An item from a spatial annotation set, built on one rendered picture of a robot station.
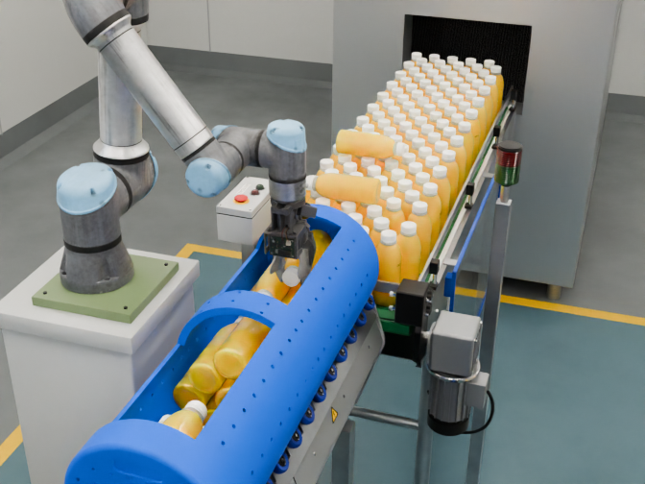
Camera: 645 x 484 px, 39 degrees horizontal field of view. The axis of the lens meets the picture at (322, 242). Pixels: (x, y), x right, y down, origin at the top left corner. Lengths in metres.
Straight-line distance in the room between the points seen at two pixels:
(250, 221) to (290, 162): 0.61
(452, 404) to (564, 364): 1.39
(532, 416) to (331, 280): 1.74
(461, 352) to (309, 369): 0.70
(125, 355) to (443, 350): 0.87
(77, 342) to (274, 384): 0.46
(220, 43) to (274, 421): 5.45
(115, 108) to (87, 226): 0.24
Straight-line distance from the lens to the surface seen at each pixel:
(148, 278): 1.96
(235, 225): 2.40
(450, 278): 2.50
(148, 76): 1.71
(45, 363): 1.99
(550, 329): 3.99
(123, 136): 1.94
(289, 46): 6.69
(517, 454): 3.33
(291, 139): 1.78
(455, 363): 2.38
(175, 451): 1.43
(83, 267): 1.92
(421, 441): 2.93
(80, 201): 1.85
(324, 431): 1.99
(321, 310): 1.82
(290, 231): 1.86
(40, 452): 2.17
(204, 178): 1.70
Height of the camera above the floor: 2.16
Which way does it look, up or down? 29 degrees down
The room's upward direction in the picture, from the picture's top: straight up
